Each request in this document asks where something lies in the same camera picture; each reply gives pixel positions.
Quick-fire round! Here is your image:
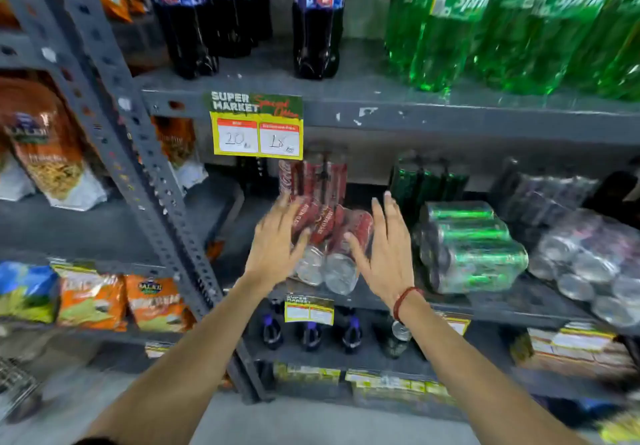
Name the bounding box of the wire basket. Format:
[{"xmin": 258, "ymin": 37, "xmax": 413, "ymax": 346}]
[{"xmin": 0, "ymin": 356, "xmax": 43, "ymax": 424}]

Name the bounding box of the grey metal shelf rack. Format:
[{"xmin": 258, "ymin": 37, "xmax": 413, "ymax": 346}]
[{"xmin": 0, "ymin": 0, "xmax": 640, "ymax": 423}]

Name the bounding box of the small dark bottle blue cap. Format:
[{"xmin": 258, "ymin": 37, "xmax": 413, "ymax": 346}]
[
  {"xmin": 341, "ymin": 314, "xmax": 364, "ymax": 354},
  {"xmin": 261, "ymin": 304, "xmax": 284, "ymax": 351},
  {"xmin": 299, "ymin": 320, "xmax": 324, "ymax": 353}
]

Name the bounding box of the blue green snack packet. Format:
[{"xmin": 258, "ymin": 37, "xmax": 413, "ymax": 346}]
[{"xmin": 0, "ymin": 261, "xmax": 61, "ymax": 324}]

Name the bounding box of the stack of white yellow boxes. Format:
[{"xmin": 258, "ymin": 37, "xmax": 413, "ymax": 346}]
[{"xmin": 511, "ymin": 324, "xmax": 640, "ymax": 381}]

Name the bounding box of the person's right hand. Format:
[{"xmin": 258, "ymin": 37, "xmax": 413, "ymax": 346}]
[{"xmin": 344, "ymin": 191, "xmax": 421, "ymax": 311}]

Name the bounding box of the upright pack of green cans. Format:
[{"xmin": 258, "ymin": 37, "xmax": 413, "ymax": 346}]
[{"xmin": 389, "ymin": 152, "xmax": 470, "ymax": 223}]

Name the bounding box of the dark cola bottle blue label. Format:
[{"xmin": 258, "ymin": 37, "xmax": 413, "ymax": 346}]
[
  {"xmin": 292, "ymin": 0, "xmax": 347, "ymax": 81},
  {"xmin": 204, "ymin": 0, "xmax": 254, "ymax": 59},
  {"xmin": 146, "ymin": 0, "xmax": 220, "ymax": 80}
]

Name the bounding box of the row of yellow green boxes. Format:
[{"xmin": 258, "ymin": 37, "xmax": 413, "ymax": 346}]
[{"xmin": 271, "ymin": 361, "xmax": 453, "ymax": 406}]

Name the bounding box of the small bottle silver cap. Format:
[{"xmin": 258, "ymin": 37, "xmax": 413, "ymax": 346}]
[{"xmin": 384, "ymin": 319, "xmax": 413, "ymax": 360}]

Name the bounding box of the person's right forearm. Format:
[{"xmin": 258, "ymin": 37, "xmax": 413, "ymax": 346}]
[{"xmin": 397, "ymin": 290, "xmax": 583, "ymax": 445}]

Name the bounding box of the large orange snack packet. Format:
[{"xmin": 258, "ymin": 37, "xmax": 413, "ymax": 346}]
[{"xmin": 0, "ymin": 76, "xmax": 109, "ymax": 212}]

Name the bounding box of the person's left hand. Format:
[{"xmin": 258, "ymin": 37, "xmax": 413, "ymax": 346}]
[{"xmin": 245, "ymin": 193, "xmax": 313, "ymax": 293}]

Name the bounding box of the wrapped pack of silver cans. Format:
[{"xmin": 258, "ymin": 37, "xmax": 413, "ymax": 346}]
[{"xmin": 527, "ymin": 208, "xmax": 640, "ymax": 329}]

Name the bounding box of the large yellow green price tag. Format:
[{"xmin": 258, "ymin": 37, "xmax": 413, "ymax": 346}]
[{"xmin": 209, "ymin": 91, "xmax": 304, "ymax": 161}]

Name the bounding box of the wrapped pack of green cans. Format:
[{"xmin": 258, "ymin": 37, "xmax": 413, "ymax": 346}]
[{"xmin": 413, "ymin": 201, "xmax": 530, "ymax": 295}]

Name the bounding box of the wrapped pack of dark cans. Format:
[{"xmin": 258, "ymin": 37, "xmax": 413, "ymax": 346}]
[{"xmin": 491, "ymin": 159, "xmax": 600, "ymax": 243}]

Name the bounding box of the green soda bottle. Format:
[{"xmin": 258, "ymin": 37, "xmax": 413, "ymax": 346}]
[
  {"xmin": 409, "ymin": 0, "xmax": 504, "ymax": 94},
  {"xmin": 474, "ymin": 0, "xmax": 615, "ymax": 97},
  {"xmin": 384, "ymin": 0, "xmax": 441, "ymax": 80},
  {"xmin": 565, "ymin": 0, "xmax": 640, "ymax": 102}
]

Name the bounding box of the upright pack of red cans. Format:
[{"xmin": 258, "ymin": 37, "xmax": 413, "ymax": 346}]
[{"xmin": 278, "ymin": 152, "xmax": 349, "ymax": 208}]

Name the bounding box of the red thread bracelet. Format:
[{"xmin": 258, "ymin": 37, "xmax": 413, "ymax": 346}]
[{"xmin": 392, "ymin": 286, "xmax": 425, "ymax": 324}]

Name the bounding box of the orange green snack packet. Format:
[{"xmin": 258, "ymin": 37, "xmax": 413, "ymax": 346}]
[
  {"xmin": 51, "ymin": 264, "xmax": 129, "ymax": 332},
  {"xmin": 124, "ymin": 274, "xmax": 197, "ymax": 334}
]

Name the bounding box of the person's left forearm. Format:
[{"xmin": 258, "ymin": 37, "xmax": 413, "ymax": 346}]
[{"xmin": 75, "ymin": 272, "xmax": 282, "ymax": 445}]

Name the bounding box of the wrapped pack of red cans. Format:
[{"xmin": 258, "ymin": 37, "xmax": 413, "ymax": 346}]
[{"xmin": 289, "ymin": 199, "xmax": 375, "ymax": 296}]

